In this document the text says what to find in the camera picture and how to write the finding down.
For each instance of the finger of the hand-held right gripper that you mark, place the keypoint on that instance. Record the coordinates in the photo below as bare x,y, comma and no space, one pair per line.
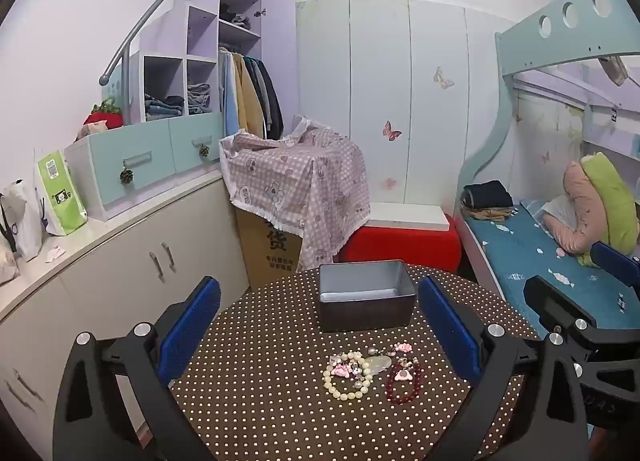
617,258
550,301

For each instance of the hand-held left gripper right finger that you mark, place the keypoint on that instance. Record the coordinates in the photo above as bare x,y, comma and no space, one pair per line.
445,326

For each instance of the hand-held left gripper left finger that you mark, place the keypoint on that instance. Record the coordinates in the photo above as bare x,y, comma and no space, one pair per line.
192,326

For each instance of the grey metal tin box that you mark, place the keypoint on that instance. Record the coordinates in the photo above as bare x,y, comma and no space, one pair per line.
367,311

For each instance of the blue printed bed sheet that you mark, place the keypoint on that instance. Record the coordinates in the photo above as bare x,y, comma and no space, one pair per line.
525,251

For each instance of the pink white charm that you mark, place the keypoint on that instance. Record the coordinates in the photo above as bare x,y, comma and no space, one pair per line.
401,374

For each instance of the pink green plush toy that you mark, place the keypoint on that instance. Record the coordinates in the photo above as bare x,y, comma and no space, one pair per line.
580,191

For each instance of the red ottoman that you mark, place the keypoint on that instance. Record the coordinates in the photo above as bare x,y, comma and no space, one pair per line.
400,246

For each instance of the small beaded charm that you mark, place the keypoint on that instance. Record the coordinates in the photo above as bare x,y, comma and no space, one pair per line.
357,368

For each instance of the folded tan clothes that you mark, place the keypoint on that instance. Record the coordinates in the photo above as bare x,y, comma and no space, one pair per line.
487,213

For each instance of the brown polka dot tablecloth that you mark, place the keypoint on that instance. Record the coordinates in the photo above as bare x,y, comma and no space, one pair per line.
280,391

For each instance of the cardboard box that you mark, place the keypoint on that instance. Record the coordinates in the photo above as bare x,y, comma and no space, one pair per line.
270,246

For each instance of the beige low cabinet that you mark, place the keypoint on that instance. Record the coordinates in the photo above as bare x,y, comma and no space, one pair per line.
100,261

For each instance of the white board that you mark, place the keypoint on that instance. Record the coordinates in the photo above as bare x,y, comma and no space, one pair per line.
407,215

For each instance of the folded dark clothes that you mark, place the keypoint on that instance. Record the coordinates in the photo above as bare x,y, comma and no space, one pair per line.
487,193

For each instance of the faint pink butterfly sticker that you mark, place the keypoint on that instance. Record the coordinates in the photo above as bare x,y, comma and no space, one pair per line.
390,183

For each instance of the teal drawer unit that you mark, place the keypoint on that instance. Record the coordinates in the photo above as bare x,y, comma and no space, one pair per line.
150,176

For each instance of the pine cone ornament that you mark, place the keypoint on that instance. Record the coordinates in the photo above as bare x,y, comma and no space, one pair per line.
126,177
204,150

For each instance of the pink checked cloth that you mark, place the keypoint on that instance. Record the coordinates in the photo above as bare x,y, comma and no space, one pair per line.
300,181

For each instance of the green white bag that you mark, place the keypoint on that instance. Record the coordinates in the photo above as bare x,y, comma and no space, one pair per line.
60,196

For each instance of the white plastic bag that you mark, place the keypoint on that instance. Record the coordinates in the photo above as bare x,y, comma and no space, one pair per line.
25,226

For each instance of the red strawberry plush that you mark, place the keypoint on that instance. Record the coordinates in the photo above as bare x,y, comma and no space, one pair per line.
102,116

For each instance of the light blue hanging shirt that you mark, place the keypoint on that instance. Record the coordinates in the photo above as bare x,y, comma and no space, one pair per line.
229,96

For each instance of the tan hanging jacket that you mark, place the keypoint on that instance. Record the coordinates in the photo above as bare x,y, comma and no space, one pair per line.
248,96

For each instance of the dark hanging jackets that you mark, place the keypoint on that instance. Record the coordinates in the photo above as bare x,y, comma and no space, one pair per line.
270,101

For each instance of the beige butterfly sticker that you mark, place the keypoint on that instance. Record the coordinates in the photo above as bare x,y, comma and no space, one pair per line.
442,78

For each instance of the white wardrobe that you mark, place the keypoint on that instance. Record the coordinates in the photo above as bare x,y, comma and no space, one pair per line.
360,66

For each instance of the purple stair cabinet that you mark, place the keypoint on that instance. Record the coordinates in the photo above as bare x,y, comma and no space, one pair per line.
200,36

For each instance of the grey metal handrail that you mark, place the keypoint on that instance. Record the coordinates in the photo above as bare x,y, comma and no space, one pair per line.
150,16

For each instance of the teal bunk bed frame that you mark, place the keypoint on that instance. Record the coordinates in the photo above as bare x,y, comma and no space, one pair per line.
550,41

